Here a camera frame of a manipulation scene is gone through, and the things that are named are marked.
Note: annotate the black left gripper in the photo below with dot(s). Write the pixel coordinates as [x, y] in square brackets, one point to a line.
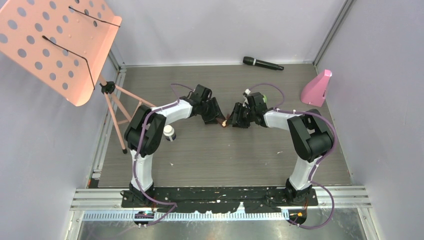
[215, 112]

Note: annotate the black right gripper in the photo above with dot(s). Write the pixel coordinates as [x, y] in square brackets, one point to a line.
[238, 122]

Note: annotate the green black pill bottle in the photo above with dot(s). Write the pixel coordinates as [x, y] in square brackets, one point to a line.
[264, 98]

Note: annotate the brown translucent pill container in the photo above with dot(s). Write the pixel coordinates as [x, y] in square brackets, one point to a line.
[228, 121]

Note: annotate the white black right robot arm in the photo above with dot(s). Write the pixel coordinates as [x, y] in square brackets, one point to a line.
[310, 133]

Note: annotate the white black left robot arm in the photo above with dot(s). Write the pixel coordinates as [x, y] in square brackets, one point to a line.
[145, 130]

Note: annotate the white capped pill bottle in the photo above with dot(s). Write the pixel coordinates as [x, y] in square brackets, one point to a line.
[169, 133]

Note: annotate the black microphone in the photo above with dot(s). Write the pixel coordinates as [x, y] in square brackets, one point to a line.
[251, 61]

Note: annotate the pink wedge object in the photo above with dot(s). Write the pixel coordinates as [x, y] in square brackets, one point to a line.
[314, 93]

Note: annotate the pink music stand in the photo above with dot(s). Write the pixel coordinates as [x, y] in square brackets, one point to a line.
[64, 43]

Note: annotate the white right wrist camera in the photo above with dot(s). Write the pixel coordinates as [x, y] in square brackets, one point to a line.
[245, 94]

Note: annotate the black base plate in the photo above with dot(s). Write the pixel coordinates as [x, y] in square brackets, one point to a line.
[219, 200]

